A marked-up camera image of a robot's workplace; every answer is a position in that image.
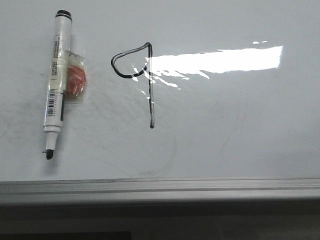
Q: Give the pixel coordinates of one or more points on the orange round magnet with tape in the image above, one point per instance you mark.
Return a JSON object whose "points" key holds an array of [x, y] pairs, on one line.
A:
{"points": [[76, 80]]}

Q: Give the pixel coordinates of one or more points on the white black whiteboard marker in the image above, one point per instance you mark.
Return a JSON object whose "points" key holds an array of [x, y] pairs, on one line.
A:
{"points": [[57, 83]]}

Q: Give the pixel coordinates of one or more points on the white whiteboard with aluminium frame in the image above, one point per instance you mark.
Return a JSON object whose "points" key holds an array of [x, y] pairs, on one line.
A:
{"points": [[186, 101]]}

